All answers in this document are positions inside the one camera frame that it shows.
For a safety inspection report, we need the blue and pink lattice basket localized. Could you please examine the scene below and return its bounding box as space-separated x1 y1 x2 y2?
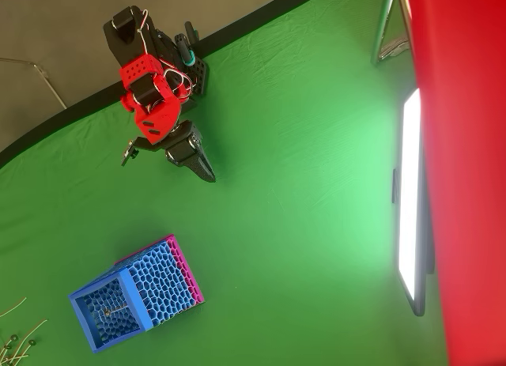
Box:
67 234 206 354

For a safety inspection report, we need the green cloth with black border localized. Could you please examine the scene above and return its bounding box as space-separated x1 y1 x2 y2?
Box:
0 0 450 366

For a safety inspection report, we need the thin grey metal rod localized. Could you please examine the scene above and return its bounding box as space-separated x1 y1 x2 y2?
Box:
0 57 68 111

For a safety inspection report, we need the bright white light panel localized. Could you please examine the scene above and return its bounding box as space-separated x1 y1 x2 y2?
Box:
392 87 429 318

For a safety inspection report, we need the blurry red panel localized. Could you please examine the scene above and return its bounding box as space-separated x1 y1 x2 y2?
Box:
402 0 506 366

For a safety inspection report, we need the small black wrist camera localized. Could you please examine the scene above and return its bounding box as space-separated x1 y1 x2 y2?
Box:
120 138 140 168

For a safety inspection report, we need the white and red wrist wire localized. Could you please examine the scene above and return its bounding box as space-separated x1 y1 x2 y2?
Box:
163 66 195 103

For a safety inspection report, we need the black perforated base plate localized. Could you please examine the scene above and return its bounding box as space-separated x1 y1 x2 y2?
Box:
184 56 210 97

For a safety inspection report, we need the black clamp with teal ring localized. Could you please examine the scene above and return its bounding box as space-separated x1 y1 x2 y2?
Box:
173 21 198 67

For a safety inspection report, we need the white and red arm wire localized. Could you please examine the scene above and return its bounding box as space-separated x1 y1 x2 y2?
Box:
135 9 151 55

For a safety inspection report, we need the shiny metal stand frame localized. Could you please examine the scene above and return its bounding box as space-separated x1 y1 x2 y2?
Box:
370 0 413 67

